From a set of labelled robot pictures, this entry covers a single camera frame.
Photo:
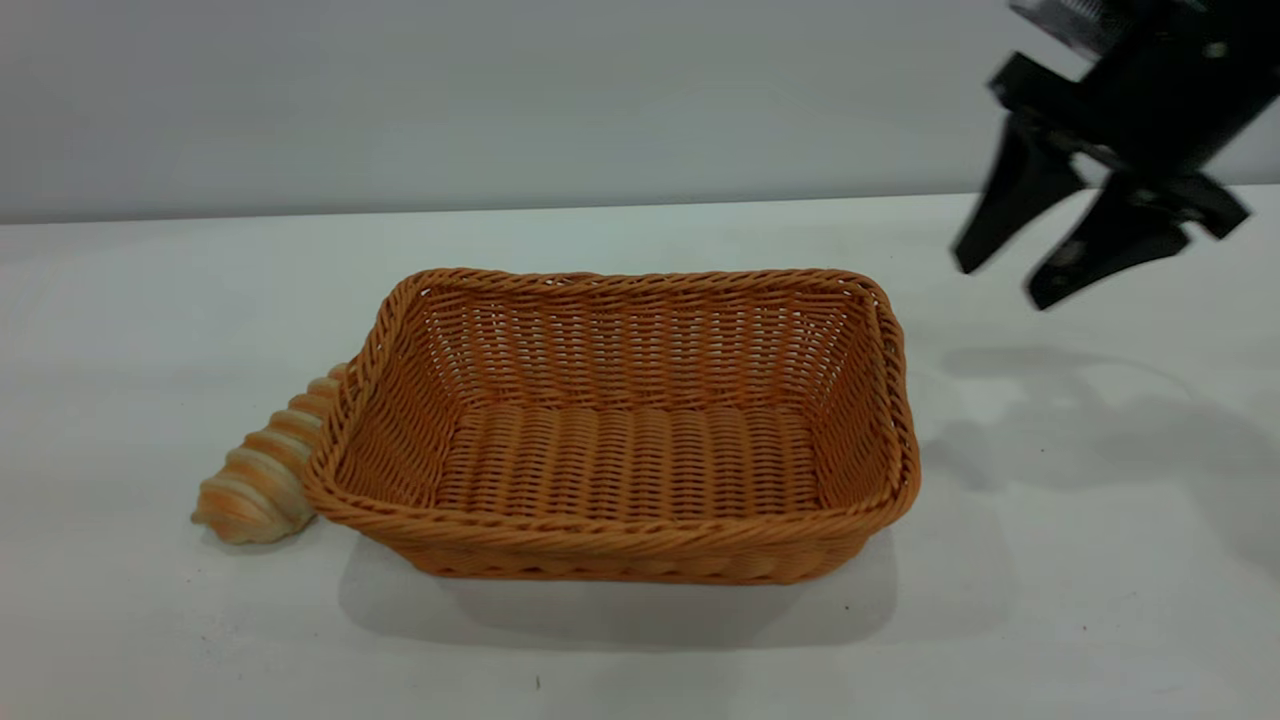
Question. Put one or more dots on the spiral ridged bread roll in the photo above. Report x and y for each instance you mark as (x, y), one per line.
(255, 490)

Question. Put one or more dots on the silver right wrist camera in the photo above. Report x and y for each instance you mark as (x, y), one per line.
(1075, 20)

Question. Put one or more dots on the orange woven wicker basket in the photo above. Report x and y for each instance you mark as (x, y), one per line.
(620, 460)

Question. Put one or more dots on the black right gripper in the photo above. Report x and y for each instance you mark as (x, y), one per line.
(1170, 90)

